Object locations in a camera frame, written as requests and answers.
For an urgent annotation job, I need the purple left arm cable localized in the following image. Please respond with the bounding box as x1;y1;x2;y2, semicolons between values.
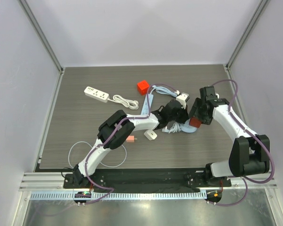
83;83;180;189

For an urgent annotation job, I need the light blue power cable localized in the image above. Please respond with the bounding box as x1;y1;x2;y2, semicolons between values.
150;86;179;97

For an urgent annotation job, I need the small white plug cable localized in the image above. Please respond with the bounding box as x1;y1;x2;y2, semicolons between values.
162;122;183;134

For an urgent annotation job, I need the dark red cube adapter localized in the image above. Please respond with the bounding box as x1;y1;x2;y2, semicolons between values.
189;117;202;128

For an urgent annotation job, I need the aluminium frame post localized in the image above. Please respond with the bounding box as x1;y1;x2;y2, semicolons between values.
17;0;64;73
225;0;270;70

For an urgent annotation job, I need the white cube charger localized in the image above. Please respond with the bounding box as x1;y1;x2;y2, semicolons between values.
144;130;157;141

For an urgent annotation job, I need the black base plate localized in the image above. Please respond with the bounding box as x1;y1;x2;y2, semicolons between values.
63;167;232;192

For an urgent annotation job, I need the aluminium frame post right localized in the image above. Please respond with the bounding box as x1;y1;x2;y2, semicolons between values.
225;0;270;70

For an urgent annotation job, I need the orange-red cube socket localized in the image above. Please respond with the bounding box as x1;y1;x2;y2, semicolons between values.
137;80;150;96

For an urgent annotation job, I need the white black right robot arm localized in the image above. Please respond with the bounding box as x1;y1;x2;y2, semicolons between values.
189;86;275;186

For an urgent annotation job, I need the white slotted cable duct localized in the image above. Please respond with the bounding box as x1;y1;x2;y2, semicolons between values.
30;190;207;202

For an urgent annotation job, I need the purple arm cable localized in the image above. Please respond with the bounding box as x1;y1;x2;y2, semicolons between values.
83;83;180;189
212;79;275;207

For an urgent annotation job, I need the white power strip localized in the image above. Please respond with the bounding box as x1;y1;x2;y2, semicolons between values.
84;86;109;103

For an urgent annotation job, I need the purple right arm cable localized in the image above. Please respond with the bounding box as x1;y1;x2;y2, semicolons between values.
212;79;275;207

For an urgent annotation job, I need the thin white charging cable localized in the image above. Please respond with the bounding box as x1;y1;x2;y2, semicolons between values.
68;141;127;168

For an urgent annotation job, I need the aluminium frame post left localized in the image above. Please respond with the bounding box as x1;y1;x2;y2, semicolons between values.
17;0;64;73

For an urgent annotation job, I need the aluminium rail front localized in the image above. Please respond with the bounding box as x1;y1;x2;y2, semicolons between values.
18;172;277;191

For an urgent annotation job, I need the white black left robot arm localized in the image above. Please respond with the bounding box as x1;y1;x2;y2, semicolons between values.
73;98;189;188

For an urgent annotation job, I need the pink plug adapter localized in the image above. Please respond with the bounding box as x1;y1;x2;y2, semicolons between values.
126;135;137;143

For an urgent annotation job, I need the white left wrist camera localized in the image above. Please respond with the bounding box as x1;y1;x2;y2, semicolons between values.
175;90;189;109

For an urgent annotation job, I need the round light blue socket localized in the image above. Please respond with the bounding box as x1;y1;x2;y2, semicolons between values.
180;120;197;133

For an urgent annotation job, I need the coiled white power cable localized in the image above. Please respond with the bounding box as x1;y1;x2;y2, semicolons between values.
108;94;140;111

